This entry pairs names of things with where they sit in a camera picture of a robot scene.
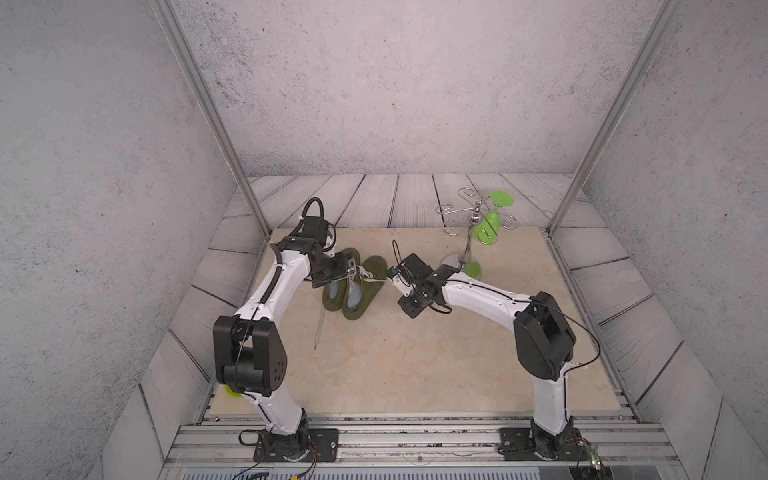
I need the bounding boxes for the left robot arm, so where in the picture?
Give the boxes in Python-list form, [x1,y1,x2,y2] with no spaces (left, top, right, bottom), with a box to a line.
[212,197,356,462]

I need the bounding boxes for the right aluminium frame post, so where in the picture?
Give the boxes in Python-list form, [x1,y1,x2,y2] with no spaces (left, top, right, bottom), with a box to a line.
[545,0,683,239]

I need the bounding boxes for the left aluminium frame post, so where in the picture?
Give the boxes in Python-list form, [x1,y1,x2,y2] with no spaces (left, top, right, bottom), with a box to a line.
[150,0,272,237]

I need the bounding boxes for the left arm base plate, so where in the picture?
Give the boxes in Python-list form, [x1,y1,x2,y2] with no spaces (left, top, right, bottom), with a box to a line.
[253,428,339,463]

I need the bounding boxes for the chrome metal stand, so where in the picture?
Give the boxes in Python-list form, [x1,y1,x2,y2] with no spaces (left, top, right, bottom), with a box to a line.
[436,187,519,280]

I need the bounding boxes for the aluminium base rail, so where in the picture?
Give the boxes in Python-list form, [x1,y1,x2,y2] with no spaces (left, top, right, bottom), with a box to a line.
[164,409,687,479]

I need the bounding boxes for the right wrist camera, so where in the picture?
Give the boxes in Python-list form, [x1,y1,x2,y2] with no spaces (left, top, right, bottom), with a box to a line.
[387,265,415,297]

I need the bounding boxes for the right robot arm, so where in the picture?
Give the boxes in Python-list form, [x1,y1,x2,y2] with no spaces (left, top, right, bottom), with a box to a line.
[387,241,603,470]

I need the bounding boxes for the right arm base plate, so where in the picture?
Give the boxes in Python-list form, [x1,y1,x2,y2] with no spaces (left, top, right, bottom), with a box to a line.
[497,426,591,462]

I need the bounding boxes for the olive green shoe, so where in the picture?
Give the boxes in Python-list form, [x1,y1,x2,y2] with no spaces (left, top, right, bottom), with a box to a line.
[313,248,363,349]
[342,255,387,321]

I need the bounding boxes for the green plastic bowl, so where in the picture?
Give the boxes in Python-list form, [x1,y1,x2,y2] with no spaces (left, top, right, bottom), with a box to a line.
[224,385,243,398]

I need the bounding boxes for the aluminium frame post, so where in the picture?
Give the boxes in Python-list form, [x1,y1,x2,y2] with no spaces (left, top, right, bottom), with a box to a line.
[545,0,683,239]
[150,0,272,237]

